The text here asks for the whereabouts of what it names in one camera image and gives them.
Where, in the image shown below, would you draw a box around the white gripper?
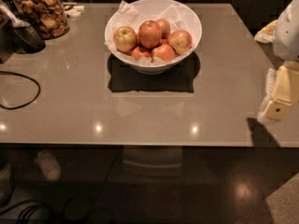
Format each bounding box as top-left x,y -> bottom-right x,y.
257,0 -> 299,124

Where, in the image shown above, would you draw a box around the large red apple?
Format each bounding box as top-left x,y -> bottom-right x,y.
138,21 -> 162,49

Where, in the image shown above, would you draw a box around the red-yellow apple at right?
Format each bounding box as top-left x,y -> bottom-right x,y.
167,30 -> 192,55

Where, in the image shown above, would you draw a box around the red apple front right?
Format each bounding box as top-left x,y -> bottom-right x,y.
151,44 -> 176,62

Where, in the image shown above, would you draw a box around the red apple at back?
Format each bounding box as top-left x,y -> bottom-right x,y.
156,19 -> 170,38

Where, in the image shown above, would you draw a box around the red apple front left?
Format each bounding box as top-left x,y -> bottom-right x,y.
131,46 -> 151,61

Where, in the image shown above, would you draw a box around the yellow-green apple at left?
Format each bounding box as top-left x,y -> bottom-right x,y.
113,26 -> 137,53

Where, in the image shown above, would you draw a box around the yellow cloth at table edge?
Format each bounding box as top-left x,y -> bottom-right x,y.
254,20 -> 278,44

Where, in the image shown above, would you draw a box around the small white items on table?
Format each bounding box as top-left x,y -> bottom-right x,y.
64,4 -> 84,18

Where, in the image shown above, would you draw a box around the white shoe under table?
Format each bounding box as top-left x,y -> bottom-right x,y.
36,150 -> 62,182

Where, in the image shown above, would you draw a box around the glass jar of dried chips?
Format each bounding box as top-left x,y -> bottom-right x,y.
13,0 -> 69,39

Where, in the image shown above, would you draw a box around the black appliance with white scoop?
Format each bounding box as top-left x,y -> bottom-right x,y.
0,0 -> 46,63

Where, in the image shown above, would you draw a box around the black cables on floor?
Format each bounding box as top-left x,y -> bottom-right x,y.
0,199 -> 50,224

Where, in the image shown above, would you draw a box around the black cable on table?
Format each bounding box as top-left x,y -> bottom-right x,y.
0,70 -> 42,111

